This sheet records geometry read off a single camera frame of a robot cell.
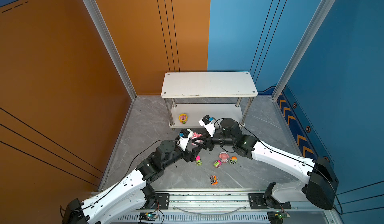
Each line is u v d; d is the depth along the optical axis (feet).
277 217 2.31
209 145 2.04
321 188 1.32
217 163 2.72
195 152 2.05
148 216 2.32
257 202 2.38
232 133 1.93
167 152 1.76
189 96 2.43
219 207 2.38
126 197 1.88
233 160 2.78
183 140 1.99
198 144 2.21
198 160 2.78
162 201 2.42
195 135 2.23
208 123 2.04
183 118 3.08
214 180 2.54
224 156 2.83
